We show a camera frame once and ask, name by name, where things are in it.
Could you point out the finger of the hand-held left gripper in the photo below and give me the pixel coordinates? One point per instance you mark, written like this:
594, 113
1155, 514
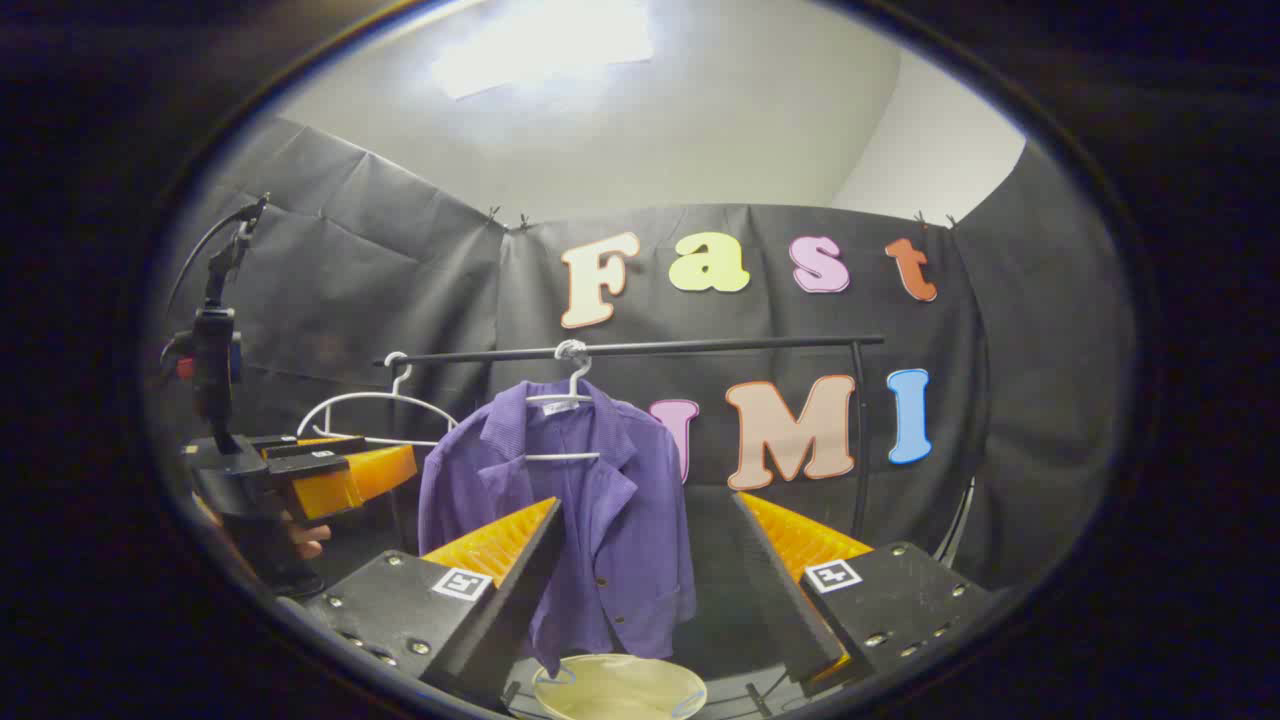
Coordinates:
350, 480
300, 445

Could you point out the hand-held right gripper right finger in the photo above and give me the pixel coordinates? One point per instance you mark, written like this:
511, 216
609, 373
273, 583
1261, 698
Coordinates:
785, 600

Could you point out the black clothes rack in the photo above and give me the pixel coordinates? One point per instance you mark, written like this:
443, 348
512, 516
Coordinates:
700, 347

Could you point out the beige laundry hamper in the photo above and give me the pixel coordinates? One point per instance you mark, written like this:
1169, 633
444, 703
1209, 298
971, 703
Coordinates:
620, 690

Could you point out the ceiling light panel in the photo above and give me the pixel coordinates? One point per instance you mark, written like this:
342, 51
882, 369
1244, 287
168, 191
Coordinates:
540, 50

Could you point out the purple jacket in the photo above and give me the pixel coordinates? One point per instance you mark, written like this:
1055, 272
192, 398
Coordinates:
620, 520

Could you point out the white plastic clothes hanger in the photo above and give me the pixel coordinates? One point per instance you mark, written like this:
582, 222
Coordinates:
578, 375
402, 376

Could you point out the black backdrop cloth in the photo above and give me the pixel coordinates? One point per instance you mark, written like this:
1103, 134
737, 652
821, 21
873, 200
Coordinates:
400, 270

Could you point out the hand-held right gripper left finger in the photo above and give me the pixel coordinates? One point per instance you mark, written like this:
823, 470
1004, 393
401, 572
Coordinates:
510, 610

